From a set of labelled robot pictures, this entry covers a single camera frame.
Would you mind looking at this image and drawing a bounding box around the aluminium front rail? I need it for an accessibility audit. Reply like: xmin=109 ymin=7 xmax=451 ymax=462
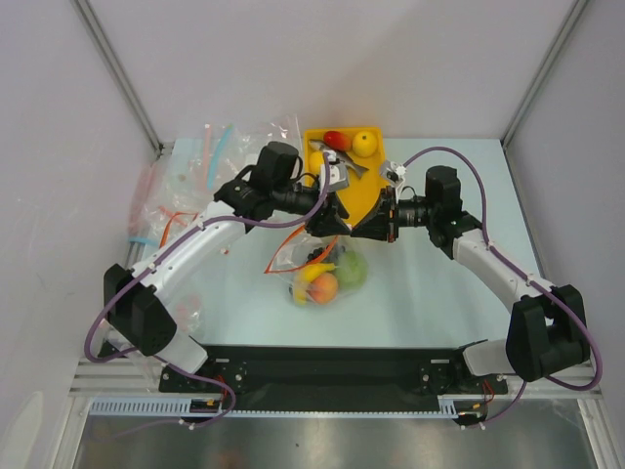
xmin=70 ymin=359 xmax=603 ymax=400

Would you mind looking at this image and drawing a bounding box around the dark toy grape bunch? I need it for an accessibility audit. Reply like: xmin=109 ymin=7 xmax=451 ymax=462
xmin=307 ymin=244 xmax=345 ymax=264

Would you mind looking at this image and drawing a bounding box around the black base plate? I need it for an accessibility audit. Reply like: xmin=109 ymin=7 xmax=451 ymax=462
xmin=158 ymin=346 xmax=508 ymax=413

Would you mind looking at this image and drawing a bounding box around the white slotted cable duct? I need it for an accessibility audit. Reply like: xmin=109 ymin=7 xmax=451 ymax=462
xmin=90 ymin=397 xmax=484 ymax=419

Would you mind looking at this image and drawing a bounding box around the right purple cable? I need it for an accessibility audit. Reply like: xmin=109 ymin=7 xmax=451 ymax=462
xmin=390 ymin=147 xmax=604 ymax=431

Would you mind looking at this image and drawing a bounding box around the grey toy fish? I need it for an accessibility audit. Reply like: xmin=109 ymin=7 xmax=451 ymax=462
xmin=309 ymin=140 xmax=368 ymax=179

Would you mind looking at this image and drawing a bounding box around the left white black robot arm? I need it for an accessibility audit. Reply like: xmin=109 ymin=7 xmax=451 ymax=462
xmin=104 ymin=142 xmax=351 ymax=391

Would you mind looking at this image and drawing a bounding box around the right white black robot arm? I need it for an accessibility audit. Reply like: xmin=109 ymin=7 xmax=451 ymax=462
xmin=352 ymin=162 xmax=591 ymax=392

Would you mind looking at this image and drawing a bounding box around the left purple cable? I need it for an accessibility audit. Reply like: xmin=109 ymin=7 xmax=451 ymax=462
xmin=83 ymin=150 xmax=333 ymax=431

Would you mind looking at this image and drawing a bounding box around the yellow toy banana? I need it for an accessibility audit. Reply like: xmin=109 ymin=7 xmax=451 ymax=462
xmin=292 ymin=263 xmax=336 ymax=305

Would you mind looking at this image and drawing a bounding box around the clear pink-zipper zip bag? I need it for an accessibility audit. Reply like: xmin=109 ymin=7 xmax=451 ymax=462
xmin=127 ymin=162 xmax=162 ymax=238

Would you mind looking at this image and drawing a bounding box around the right aluminium corner post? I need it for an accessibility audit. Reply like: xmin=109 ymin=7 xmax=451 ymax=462
xmin=500 ymin=0 xmax=592 ymax=151

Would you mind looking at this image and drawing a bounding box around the peach toy fruit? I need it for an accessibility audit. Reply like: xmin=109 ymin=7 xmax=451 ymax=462
xmin=309 ymin=273 xmax=339 ymax=305

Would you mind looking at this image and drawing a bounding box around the clear orange-zipper zip bag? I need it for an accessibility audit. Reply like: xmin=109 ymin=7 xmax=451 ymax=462
xmin=264 ymin=226 xmax=369 ymax=307

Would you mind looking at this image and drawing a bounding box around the left aluminium corner post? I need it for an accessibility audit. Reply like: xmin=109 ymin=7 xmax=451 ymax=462
xmin=69 ymin=0 xmax=164 ymax=158

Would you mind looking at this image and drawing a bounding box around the purple cable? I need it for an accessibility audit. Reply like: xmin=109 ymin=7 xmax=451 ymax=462
xmin=390 ymin=147 xmax=604 ymax=431
xmin=83 ymin=150 xmax=333 ymax=431

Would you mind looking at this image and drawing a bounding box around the clear small orange-zipper bag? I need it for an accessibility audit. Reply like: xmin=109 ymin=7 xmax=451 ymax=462
xmin=158 ymin=205 xmax=198 ymax=247

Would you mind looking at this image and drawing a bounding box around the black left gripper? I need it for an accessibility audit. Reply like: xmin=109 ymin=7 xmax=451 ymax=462
xmin=272 ymin=183 xmax=351 ymax=238

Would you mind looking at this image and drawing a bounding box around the yellow plastic bin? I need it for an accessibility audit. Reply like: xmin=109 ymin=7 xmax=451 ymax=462
xmin=303 ymin=126 xmax=387 ymax=227

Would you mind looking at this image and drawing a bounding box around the yellow toy orange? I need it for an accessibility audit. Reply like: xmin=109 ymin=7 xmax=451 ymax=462
xmin=352 ymin=130 xmax=379 ymax=158

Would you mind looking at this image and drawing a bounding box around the red toy mango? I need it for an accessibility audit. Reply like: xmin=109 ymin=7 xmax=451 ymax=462
xmin=322 ymin=130 xmax=353 ymax=151

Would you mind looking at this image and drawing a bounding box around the clear blue-zipper zip bag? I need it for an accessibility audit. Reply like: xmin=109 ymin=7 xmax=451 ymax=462
xmin=194 ymin=112 xmax=304 ymax=196

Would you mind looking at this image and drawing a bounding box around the aluminium corner post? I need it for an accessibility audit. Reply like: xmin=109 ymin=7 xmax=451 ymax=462
xmin=500 ymin=0 xmax=592 ymax=151
xmin=69 ymin=0 xmax=164 ymax=158

